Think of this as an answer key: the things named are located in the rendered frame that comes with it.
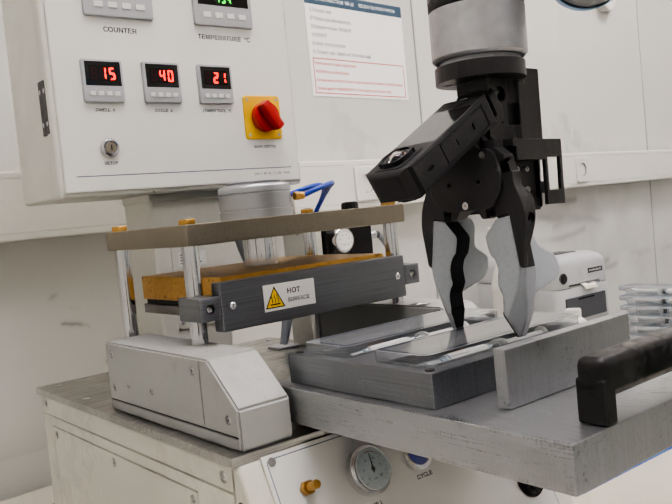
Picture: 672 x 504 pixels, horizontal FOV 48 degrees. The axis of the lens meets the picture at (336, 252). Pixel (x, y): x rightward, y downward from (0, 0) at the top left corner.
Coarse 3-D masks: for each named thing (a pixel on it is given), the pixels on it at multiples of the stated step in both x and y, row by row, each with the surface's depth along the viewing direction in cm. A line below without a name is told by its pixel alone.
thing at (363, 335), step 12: (444, 312) 72; (468, 312) 70; (480, 312) 70; (384, 324) 68; (396, 324) 67; (408, 324) 67; (420, 324) 66; (432, 324) 66; (336, 336) 64; (348, 336) 64; (360, 336) 63; (372, 336) 62; (384, 336) 62
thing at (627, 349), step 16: (640, 336) 49; (656, 336) 48; (608, 352) 45; (624, 352) 45; (640, 352) 46; (656, 352) 47; (592, 368) 44; (608, 368) 44; (624, 368) 45; (640, 368) 46; (656, 368) 47; (576, 384) 45; (592, 384) 44; (608, 384) 44; (624, 384) 45; (592, 400) 44; (608, 400) 44; (592, 416) 44; (608, 416) 44
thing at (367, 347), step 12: (432, 312) 73; (492, 312) 70; (444, 324) 66; (468, 324) 68; (396, 336) 62; (408, 336) 63; (420, 336) 64; (312, 348) 62; (324, 348) 61; (336, 348) 60; (348, 348) 59; (360, 348) 60; (372, 348) 60
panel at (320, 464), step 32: (288, 448) 61; (320, 448) 62; (352, 448) 64; (384, 448) 66; (288, 480) 60; (320, 480) 61; (416, 480) 66; (448, 480) 68; (480, 480) 70; (512, 480) 72
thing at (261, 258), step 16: (256, 240) 81; (272, 240) 82; (256, 256) 82; (272, 256) 82; (288, 256) 95; (304, 256) 91; (320, 256) 88; (336, 256) 85; (352, 256) 82; (368, 256) 82; (176, 272) 84; (208, 272) 79; (224, 272) 76; (240, 272) 74; (256, 272) 73; (272, 272) 74; (144, 288) 83; (160, 288) 80; (176, 288) 77; (208, 288) 72; (144, 304) 84; (160, 304) 81; (176, 304) 78
